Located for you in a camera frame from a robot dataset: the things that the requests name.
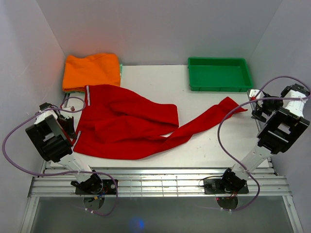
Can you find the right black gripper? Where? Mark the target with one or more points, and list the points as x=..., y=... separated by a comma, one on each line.
x=256, y=113

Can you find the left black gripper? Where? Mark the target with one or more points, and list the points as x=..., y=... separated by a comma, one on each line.
x=70, y=131

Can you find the red trousers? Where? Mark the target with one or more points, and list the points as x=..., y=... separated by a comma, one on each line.
x=118, y=123

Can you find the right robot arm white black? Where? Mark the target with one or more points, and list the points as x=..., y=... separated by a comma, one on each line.
x=283, y=122

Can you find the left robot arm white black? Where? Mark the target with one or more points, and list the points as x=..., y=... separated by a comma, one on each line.
x=53, y=136

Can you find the folded orange trousers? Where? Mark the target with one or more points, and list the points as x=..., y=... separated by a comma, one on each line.
x=100, y=59

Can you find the green plastic tray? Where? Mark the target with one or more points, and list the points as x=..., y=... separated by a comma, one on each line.
x=208, y=74

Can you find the folded light green garment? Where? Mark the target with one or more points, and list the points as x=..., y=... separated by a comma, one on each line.
x=121, y=70

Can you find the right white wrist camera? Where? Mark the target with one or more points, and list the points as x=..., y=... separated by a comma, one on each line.
x=257, y=94

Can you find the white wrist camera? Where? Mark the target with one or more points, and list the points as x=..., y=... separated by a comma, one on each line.
x=257, y=94
x=65, y=107

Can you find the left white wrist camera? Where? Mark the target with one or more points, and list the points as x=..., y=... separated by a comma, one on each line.
x=65, y=107

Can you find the aluminium rail frame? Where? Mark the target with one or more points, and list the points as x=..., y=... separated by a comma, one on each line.
x=174, y=173

